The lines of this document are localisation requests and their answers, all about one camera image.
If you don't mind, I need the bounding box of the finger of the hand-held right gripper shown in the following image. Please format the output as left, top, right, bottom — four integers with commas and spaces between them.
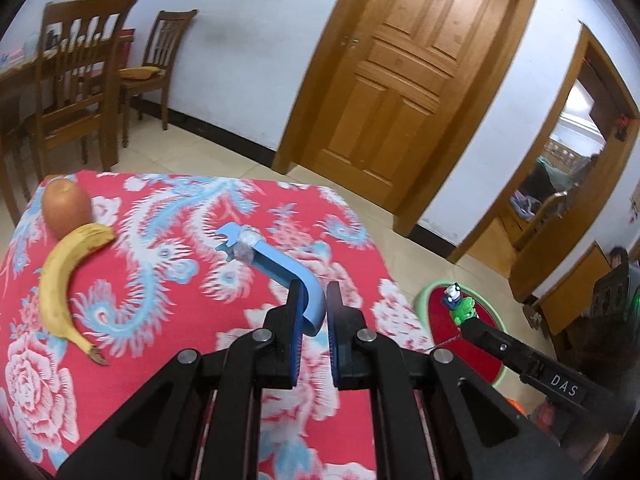
460, 319, 531, 376

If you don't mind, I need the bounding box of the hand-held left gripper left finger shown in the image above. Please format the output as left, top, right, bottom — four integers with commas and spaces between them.
57, 280, 306, 480

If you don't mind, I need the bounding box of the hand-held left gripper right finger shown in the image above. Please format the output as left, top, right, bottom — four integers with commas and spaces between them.
325, 281, 583, 480

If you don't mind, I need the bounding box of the green toy figure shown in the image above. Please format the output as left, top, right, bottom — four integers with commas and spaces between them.
440, 282, 478, 323

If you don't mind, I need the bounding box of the red green round plate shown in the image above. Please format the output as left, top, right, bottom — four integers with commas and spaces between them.
416, 282, 511, 388

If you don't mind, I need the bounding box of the blue plastic strip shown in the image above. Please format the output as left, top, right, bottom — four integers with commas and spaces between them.
215, 222, 326, 336

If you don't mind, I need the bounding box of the wooden cabinet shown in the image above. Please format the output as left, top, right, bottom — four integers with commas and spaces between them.
532, 242, 616, 351

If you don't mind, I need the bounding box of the red floral tablecloth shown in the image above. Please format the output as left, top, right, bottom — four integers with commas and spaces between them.
0, 171, 436, 480

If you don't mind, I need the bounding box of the banana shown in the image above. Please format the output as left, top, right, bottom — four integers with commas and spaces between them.
38, 223, 117, 366

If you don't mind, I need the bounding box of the wooden door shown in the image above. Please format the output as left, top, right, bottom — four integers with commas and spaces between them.
272, 0, 543, 241

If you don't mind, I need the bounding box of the apple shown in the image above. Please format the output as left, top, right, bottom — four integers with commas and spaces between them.
41, 176, 93, 238

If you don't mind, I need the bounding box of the yellow seat cushion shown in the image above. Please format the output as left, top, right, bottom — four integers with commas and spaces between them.
118, 66, 166, 81

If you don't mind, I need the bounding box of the wooden chair with cushion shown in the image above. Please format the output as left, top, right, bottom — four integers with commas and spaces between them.
118, 9, 198, 148

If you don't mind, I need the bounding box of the red box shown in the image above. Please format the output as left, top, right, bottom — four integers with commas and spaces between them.
120, 27, 137, 68

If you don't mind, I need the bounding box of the wooden dining table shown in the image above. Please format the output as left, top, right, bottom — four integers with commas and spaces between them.
0, 30, 136, 201

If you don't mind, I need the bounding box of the wooden bed frame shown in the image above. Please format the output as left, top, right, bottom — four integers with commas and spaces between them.
510, 140, 606, 251

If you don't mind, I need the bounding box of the wooden doorway frame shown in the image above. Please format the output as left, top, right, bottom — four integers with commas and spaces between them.
452, 22, 640, 301

